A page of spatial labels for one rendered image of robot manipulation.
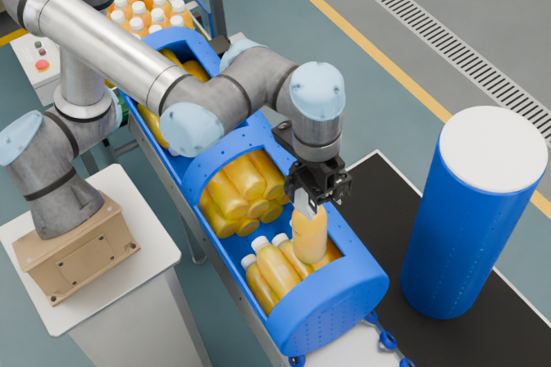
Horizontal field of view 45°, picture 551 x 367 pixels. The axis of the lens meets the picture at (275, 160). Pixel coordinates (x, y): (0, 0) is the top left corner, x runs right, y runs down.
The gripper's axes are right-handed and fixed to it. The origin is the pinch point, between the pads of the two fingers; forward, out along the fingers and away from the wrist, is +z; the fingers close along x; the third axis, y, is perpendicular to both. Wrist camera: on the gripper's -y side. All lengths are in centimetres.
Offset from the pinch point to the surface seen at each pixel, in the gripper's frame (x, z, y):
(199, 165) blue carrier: -8.8, 24.1, -33.6
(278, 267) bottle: -5.6, 30.3, -4.1
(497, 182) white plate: 56, 41, 2
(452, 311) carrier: 56, 122, 6
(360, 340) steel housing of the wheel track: 5, 51, 14
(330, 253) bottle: 5.9, 30.1, -0.6
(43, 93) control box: -32, 39, -90
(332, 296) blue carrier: -1.8, 20.7, 11.0
